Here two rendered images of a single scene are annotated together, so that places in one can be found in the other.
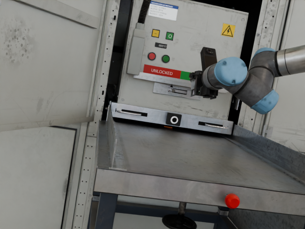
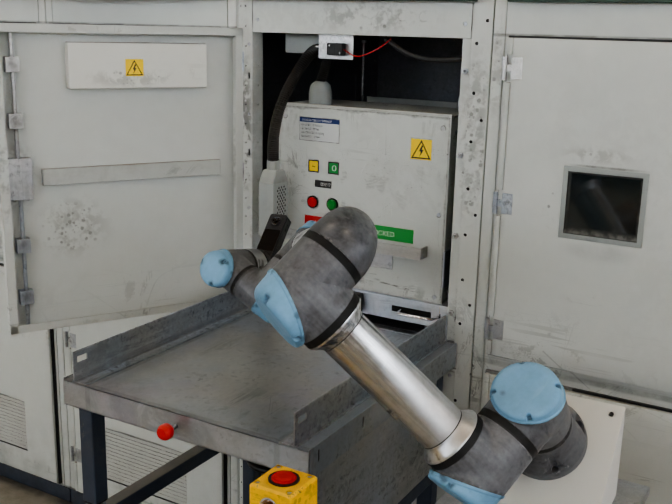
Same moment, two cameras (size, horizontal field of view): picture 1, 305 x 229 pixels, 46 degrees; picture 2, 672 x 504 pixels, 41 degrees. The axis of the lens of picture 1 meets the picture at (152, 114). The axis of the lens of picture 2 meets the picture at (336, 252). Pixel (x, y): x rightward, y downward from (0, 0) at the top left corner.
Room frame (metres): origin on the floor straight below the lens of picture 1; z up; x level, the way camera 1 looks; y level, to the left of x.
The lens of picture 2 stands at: (-0.26, -1.47, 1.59)
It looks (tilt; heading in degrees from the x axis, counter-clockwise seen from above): 14 degrees down; 39
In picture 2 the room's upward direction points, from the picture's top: 1 degrees clockwise
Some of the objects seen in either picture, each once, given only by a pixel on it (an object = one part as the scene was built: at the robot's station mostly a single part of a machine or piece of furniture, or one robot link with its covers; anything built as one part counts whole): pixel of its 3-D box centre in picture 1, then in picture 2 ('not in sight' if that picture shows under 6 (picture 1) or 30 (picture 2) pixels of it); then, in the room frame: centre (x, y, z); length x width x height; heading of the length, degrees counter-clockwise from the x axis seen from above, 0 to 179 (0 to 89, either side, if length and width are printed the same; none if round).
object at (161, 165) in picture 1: (191, 158); (272, 371); (1.14, -0.15, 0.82); 0.68 x 0.62 x 0.06; 9
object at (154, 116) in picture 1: (172, 118); (357, 298); (1.53, -0.09, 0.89); 0.54 x 0.05 x 0.06; 99
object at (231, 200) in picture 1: (230, 199); (168, 430); (0.79, -0.21, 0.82); 0.04 x 0.03 x 0.03; 9
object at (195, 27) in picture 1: (183, 60); (357, 204); (1.52, -0.09, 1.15); 0.48 x 0.01 x 0.48; 99
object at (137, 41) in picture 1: (135, 52); (274, 202); (1.42, 0.11, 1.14); 0.08 x 0.05 x 0.17; 9
